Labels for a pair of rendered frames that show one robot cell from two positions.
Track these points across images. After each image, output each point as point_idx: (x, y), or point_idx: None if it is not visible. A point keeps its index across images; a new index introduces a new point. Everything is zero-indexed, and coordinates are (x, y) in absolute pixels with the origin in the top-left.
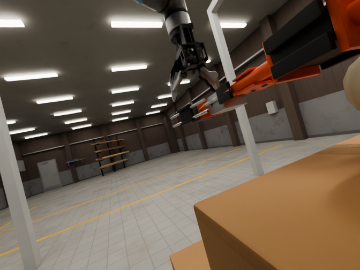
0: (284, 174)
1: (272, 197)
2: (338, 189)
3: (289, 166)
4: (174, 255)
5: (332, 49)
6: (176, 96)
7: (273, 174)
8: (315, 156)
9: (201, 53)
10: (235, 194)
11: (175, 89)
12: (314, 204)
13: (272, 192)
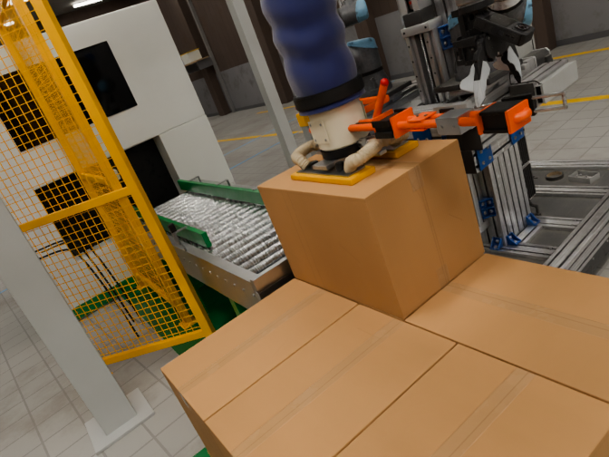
0: (430, 151)
1: (433, 145)
2: (420, 150)
3: (429, 155)
4: None
5: None
6: (515, 77)
7: (434, 150)
8: (419, 160)
9: (459, 53)
10: (444, 143)
11: (508, 70)
12: (425, 146)
13: (433, 146)
